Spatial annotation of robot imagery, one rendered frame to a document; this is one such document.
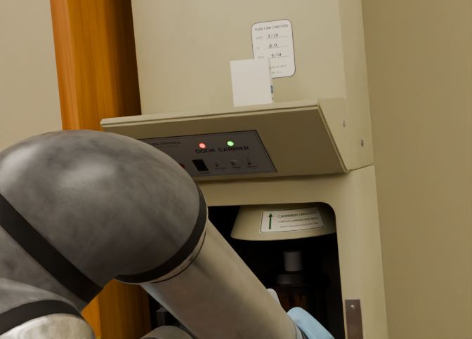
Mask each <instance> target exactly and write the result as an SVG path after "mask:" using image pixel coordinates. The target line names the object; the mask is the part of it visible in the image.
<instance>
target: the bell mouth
mask: <svg viewBox="0 0 472 339"><path fill-rule="evenodd" d="M335 232H336V216H335V212H334V209H333V208H332V207H331V206H330V205H329V204H327V203H325V202H307V203H290V204H256V205H240V209H239V211H238V214H237V217H236V220H235V224H234V226H233V229H232V232H231V234H230V236H231V237H232V238H234V239H239V240H247V241H275V240H288V239H302V238H308V237H318V236H322V235H326V234H332V233H335Z"/></svg>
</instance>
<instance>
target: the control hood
mask: <svg viewBox="0 0 472 339"><path fill-rule="evenodd" d="M100 125H101V127H102V128H103V130H104V131H105V132H111V133H116V134H120V135H125V136H128V137H130V138H133V139H146V138H163V137H172V136H181V135H198V134H207V133H224V132H234V131H251V130H256V131H257V133H258V135H259V137H260V139H261V141H262V143H263V145H264V147H265V149H266V151H267V153H268V155H269V157H270V159H271V161H272V163H273V165H274V167H275V169H276V171H277V173H255V174H241V175H217V176H204V177H192V179H193V180H194V181H203V180H228V179H241V178H267V177H280V176H293V175H318V174H331V173H347V172H350V170H351V169H352V165H351V156H350V139H349V130H348V113H347V104H346V100H344V98H325V99H314V100H300V101H291V102H276V103H268V104H260V105H246V106H238V107H223V108H215V109H201V110H193V111H184V112H169V113H161V114H147V115H139V116H131V117H116V118H108V119H102V121H101V122H100Z"/></svg>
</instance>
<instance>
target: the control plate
mask: <svg viewBox="0 0 472 339"><path fill-rule="evenodd" d="M137 140H139V141H141V142H144V143H146V144H149V145H151V146H153V147H155V148H156V149H158V150H160V151H161V152H163V153H165V154H167V155H169V156H170V157H171V158H172V159H174V160H175V161H176V162H177V163H178V164H182V165H184V167H185V170H186V171H187V173H188V174H189V175H190V177H191V178H192V177H204V176H217V175H241V174H255V173H277V171H276V169H275V167H274V165H273V163H272V161H271V159H270V157H269V155H268V153H267V151H266V149H265V147H264V145H263V143H262V141H261V139H260V137H259V135H258V133H257V131H256V130H251V131H234V132H224V133H207V134H198V135H181V136H172V137H163V138H146V139H137ZM227 141H233V142H234V145H233V146H229V145H227ZM199 143H204V144H205V145H206V147H205V148H201V147H199ZM197 159H202V160H203V162H204V163H205V165H206V167H207V168H208V171H198V170H197V168H196V166H195V165H194V163H193V162H192V160H197ZM247 159H251V160H252V161H253V163H252V164H250V165H249V164H248V163H247ZM232 160H235V161H236V162H237V164H235V165H234V166H232V164H231V163H230V161H232ZM215 161H219V162H220V163H221V165H220V166H216V165H215V163H214V162H215Z"/></svg>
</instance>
